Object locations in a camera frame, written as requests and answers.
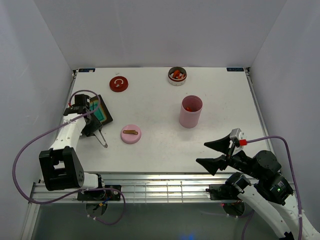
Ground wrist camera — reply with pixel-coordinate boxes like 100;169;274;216
229;128;247;156
68;94;90;109

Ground metal bowl with red band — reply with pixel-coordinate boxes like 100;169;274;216
167;66;187;86

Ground pink lid with brown handle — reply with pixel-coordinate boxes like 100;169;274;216
120;124;142;144

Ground blue label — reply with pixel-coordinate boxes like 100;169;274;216
226;67;245;72
78;68;96;73

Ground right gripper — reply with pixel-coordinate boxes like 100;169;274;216
195;132;262;179

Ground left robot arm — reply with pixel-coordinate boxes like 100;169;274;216
39;105;106;200

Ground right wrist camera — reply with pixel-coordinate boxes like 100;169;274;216
229;128;247;156

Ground red round lid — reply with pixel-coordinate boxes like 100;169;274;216
109;76;129;93

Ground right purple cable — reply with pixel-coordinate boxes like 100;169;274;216
238;135;302;240

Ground right blue label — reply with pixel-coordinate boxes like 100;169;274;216
226;67;245;72

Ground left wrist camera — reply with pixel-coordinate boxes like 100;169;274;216
68;94;90;109

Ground left blue label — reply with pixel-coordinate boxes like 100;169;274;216
78;68;96;73

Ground black square food plate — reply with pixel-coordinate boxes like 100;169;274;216
90;94;113;125

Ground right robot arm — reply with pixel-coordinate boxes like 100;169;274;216
196;128;320;240

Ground aluminium frame rail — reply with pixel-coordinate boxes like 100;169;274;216
30;172;233;204

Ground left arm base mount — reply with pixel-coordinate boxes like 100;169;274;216
76;185;122;202

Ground metal tongs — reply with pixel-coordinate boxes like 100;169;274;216
94;130;108;148

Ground pink cylindrical container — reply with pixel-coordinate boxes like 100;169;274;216
179;95;203;129

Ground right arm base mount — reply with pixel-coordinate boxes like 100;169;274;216
205;184;240;201

